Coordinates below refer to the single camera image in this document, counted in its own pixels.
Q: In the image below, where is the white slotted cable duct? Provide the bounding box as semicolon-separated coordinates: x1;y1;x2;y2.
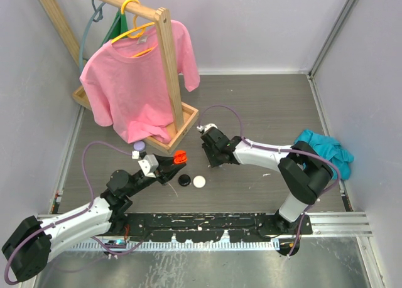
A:
70;236;280;252

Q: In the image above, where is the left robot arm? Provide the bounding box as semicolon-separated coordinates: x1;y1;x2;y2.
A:
1;154;187;285

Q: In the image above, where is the teal crumpled cloth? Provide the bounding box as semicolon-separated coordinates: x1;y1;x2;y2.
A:
295;129;355;180

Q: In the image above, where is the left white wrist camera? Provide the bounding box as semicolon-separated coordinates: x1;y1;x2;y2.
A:
131;150;158;178

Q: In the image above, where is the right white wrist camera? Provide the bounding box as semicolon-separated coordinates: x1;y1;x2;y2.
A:
197;123;217;134

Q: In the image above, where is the black earbud case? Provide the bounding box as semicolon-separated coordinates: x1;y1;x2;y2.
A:
178;174;192;186

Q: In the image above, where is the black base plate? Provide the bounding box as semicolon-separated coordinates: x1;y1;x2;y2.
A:
104;213;313;243

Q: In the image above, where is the green garment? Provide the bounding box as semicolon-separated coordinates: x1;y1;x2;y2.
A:
100;10;128;46

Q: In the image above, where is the yellow hanger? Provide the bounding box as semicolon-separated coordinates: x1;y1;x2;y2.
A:
111;0;155;43

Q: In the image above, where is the white earbud case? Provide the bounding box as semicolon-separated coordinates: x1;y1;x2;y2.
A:
193;175;206;188

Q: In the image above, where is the purple earbud case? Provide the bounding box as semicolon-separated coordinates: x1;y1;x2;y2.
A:
133;141;146;152

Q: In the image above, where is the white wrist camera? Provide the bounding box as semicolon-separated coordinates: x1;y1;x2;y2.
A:
197;123;217;134
131;150;158;178

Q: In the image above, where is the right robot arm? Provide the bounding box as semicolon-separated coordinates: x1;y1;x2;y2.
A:
197;124;334;234

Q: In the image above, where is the pink t-shirt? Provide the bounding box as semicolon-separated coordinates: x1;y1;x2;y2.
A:
79;19;200;144

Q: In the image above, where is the red earbud case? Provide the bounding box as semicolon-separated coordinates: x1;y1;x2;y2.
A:
173;150;188;165

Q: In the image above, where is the wooden clothes rack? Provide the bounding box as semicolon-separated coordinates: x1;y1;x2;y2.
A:
39;0;198;154

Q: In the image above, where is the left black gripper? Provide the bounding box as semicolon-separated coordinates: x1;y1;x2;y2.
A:
126;154;185;198

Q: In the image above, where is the teal hanger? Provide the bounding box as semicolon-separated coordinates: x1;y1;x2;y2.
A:
79;0;105;72

